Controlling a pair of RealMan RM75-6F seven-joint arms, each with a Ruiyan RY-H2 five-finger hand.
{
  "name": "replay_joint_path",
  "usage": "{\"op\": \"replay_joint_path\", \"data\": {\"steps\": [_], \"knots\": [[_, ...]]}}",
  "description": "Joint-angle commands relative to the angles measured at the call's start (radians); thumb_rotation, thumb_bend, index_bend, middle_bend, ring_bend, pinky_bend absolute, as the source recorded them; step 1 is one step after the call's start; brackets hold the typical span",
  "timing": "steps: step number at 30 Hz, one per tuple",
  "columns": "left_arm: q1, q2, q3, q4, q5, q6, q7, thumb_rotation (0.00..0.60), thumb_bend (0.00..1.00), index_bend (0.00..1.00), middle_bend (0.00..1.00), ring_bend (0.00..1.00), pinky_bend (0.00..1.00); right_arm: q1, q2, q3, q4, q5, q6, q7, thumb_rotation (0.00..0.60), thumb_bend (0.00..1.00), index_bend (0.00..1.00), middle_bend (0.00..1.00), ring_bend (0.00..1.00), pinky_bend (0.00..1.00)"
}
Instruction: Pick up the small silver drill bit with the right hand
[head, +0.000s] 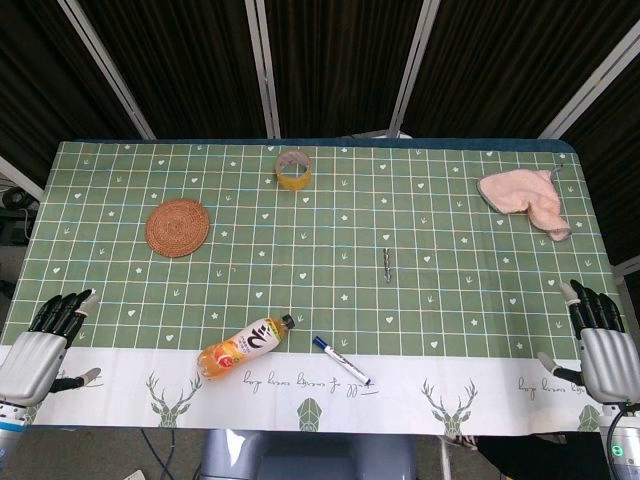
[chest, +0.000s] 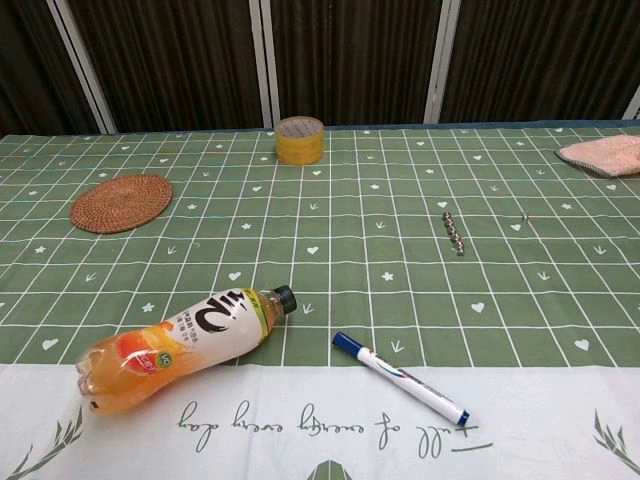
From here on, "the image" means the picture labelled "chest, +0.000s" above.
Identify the dark ribbed partition panel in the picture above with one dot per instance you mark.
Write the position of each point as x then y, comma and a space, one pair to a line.
175, 60
25, 60
350, 55
540, 55

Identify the metal bead chain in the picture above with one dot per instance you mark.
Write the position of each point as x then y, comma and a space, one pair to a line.
454, 235

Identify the white partition frame post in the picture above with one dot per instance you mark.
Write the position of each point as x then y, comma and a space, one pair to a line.
442, 60
633, 106
85, 70
265, 65

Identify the pink towel cloth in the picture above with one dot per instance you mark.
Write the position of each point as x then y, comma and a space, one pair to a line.
605, 155

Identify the round woven rattan coaster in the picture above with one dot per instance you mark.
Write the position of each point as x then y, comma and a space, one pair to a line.
121, 203

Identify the blue capped whiteboard marker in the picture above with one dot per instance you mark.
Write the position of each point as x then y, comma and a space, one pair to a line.
400, 377

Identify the yellow packing tape roll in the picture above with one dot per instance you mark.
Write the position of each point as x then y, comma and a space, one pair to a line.
299, 145

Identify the green grid tablecloth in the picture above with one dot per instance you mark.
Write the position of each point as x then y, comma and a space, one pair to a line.
320, 280

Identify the orange juice plastic bottle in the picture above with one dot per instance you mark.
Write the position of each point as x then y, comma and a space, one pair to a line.
200, 340

